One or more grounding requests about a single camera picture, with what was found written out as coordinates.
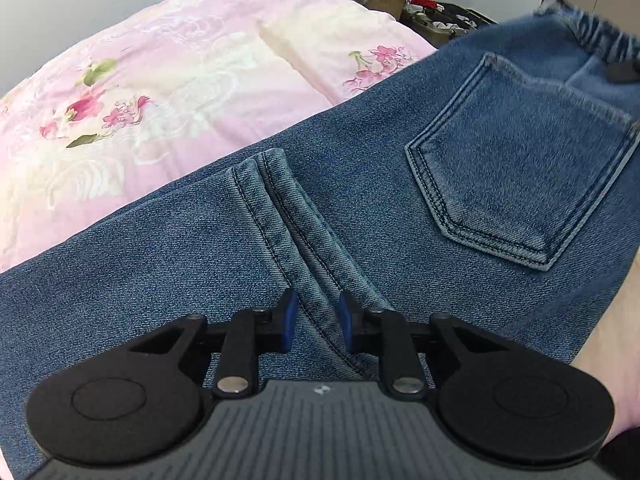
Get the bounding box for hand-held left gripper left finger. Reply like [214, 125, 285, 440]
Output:
[122, 287, 300, 399]

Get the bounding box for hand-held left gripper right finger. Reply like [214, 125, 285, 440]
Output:
[338, 290, 508, 398]

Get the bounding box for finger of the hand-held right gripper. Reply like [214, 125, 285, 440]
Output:
[607, 61, 640, 84]

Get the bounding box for blue denim pants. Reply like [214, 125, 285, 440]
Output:
[0, 0, 640, 476]

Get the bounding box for person's right forearm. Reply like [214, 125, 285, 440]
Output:
[570, 250, 640, 453]

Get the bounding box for open tan and black box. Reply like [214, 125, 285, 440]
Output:
[400, 0, 501, 50]

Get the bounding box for pink floral blanket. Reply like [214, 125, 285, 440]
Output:
[0, 0, 441, 275]

